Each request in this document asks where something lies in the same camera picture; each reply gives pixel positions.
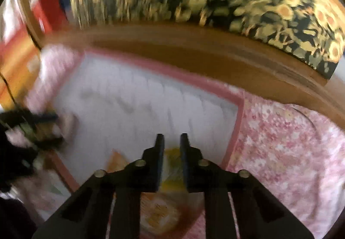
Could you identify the yellow green snack packet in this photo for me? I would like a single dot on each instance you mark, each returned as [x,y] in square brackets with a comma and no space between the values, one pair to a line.
[173,168]

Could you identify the pink floral blanket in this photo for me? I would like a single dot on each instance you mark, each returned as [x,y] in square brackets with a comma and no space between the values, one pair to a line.
[283,160]

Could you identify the orange striped box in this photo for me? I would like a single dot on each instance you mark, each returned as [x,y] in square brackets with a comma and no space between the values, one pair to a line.
[16,66]

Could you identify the wooden ledge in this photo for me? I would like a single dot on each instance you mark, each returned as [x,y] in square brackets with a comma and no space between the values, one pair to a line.
[188,50]

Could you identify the pale curtain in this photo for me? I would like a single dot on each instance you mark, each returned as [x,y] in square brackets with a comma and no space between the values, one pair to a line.
[10,20]

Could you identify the pink cardboard box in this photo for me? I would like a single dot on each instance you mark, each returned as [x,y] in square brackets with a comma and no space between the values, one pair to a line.
[134,98]

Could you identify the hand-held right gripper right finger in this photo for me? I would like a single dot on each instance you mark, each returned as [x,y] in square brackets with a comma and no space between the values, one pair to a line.
[185,168]

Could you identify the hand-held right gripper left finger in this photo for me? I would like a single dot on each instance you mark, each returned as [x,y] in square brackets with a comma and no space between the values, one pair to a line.
[159,168]

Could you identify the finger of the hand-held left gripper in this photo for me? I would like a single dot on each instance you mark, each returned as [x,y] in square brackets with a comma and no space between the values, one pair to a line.
[50,143]

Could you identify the red box with white lid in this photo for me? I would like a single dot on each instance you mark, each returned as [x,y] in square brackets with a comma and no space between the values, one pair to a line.
[51,9]

